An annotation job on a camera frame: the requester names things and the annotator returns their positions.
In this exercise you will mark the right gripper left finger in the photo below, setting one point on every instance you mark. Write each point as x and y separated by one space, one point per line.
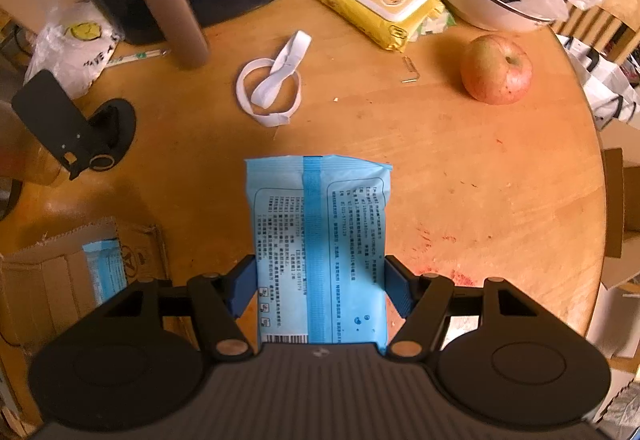
217 301

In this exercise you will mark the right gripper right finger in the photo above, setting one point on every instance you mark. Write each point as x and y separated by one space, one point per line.
423 302

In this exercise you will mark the blue tissue pack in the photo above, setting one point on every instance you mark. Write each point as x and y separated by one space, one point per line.
318 227
106 268

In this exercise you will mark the brown cardboard box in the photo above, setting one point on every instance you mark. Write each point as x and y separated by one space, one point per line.
46 287

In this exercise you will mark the black phone stand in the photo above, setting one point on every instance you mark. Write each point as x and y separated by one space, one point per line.
98 142

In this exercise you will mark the small metal hex key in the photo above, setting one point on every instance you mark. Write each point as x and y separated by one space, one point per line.
413 74

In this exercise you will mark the red apple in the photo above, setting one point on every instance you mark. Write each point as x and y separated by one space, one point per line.
495 70

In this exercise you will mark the white elastic band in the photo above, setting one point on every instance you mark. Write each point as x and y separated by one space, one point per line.
281 68

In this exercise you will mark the small white plastic bag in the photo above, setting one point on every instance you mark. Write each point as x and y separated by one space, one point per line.
75 46

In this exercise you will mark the yellow wet wipes pack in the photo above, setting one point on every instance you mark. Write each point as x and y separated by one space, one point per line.
393 24

